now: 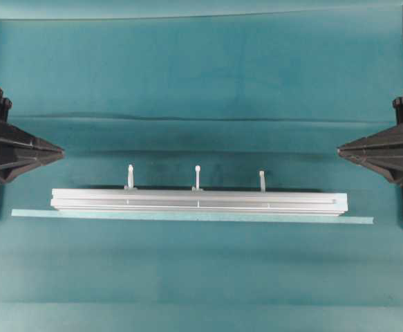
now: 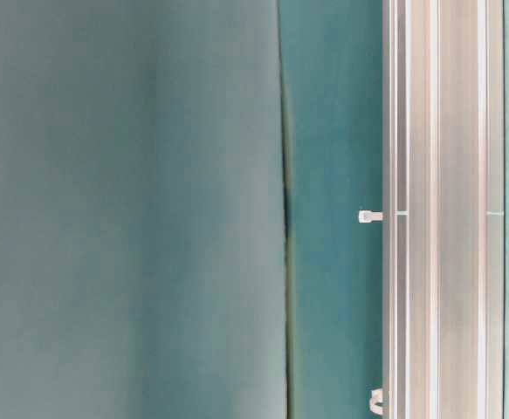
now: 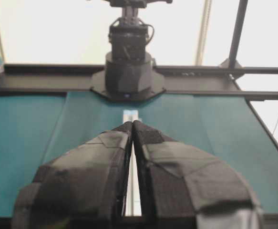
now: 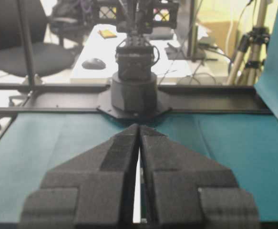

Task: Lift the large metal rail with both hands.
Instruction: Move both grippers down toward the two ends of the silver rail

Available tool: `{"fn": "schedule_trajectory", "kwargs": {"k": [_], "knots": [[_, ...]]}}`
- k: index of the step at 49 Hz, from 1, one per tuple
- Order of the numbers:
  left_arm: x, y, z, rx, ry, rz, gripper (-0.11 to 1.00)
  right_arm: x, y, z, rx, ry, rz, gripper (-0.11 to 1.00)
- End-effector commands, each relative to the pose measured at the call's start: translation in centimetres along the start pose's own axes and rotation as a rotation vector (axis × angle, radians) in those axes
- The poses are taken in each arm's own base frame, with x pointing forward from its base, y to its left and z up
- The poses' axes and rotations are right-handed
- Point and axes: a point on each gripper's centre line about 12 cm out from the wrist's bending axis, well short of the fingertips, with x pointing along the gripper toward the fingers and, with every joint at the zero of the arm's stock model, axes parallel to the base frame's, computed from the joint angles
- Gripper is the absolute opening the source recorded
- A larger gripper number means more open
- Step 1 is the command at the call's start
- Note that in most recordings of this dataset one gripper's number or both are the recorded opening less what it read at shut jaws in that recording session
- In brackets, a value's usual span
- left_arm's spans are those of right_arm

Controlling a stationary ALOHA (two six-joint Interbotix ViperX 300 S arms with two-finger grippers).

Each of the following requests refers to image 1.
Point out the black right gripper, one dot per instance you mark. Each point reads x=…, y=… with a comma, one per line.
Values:
x=381, y=153

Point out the middle white cable tie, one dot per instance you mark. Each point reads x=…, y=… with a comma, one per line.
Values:
x=197, y=186

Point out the left white cable tie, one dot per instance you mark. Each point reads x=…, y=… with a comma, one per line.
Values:
x=130, y=183

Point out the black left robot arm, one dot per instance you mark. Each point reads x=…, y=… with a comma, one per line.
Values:
x=5, y=106

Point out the large silver metal rail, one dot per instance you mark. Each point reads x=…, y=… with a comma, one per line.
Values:
x=289, y=203

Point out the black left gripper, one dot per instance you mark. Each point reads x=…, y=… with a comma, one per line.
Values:
x=21, y=152

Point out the teal green table cloth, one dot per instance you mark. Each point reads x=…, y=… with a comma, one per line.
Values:
x=232, y=95

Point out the right white cable tie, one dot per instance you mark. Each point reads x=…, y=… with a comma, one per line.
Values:
x=262, y=181

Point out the light green tape strip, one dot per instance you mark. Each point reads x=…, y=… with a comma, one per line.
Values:
x=194, y=216

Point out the white cable tie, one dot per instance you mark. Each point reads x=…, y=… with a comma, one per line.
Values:
x=130, y=183
x=197, y=186
x=262, y=181

